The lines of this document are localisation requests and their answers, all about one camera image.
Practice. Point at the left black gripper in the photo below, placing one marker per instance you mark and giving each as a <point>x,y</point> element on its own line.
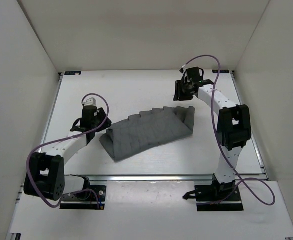
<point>107,124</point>

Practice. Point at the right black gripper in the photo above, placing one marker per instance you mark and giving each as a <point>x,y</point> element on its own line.
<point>179,96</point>

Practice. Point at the grey pleated skirt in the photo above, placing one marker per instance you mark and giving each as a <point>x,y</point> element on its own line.
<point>146,130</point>

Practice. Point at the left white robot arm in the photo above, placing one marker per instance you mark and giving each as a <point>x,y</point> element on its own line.
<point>47,170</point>

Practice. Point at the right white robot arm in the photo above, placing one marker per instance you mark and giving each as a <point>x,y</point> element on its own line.
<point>233,129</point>

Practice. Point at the right blue corner label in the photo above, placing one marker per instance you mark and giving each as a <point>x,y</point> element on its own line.
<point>222,71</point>

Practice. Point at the blue corner label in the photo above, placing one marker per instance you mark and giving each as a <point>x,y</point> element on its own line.
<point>222,71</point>
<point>72,73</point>

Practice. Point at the left blue corner label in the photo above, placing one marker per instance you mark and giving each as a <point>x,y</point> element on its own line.
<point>72,73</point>

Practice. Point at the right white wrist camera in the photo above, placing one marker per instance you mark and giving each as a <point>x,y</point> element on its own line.
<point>183,69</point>

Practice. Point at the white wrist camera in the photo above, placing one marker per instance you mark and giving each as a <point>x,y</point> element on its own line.
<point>89,102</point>
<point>183,69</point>

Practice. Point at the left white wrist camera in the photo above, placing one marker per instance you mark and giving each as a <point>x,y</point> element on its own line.
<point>89,102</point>

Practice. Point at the aluminium front rail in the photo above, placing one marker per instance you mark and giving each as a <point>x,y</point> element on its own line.
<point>151,178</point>

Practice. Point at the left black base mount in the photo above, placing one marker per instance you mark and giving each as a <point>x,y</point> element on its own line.
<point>82,194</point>

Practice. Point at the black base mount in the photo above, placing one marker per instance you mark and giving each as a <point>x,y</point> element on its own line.
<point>82,194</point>
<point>216,197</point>

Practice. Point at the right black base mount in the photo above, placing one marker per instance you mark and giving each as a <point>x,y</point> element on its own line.
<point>216,197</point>

